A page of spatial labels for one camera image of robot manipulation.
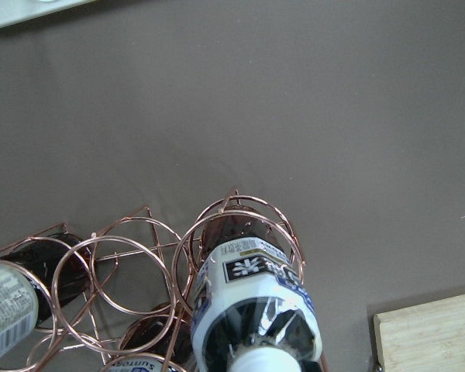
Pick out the tea bottle moved to tray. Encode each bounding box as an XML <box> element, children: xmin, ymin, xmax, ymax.
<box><xmin>191</xmin><ymin>215</ymin><xmax>322</xmax><ymax>371</ymax></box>

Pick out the bamboo cutting board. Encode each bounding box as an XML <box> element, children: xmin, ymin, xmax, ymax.
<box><xmin>373</xmin><ymin>294</ymin><xmax>465</xmax><ymax>371</ymax></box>

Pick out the tea bottle far corner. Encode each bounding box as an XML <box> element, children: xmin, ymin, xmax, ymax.
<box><xmin>101</xmin><ymin>303</ymin><xmax>197</xmax><ymax>371</ymax></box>

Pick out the tea bottle by handle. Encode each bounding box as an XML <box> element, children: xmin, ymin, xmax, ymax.
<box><xmin>0</xmin><ymin>232</ymin><xmax>90</xmax><ymax>358</ymax></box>

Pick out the copper wire bottle basket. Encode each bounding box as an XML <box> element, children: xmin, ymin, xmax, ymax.
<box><xmin>0</xmin><ymin>188</ymin><xmax>330</xmax><ymax>372</ymax></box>

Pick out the cream rabbit tray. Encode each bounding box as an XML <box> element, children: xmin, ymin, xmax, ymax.
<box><xmin>0</xmin><ymin>0</ymin><xmax>91</xmax><ymax>29</ymax></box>

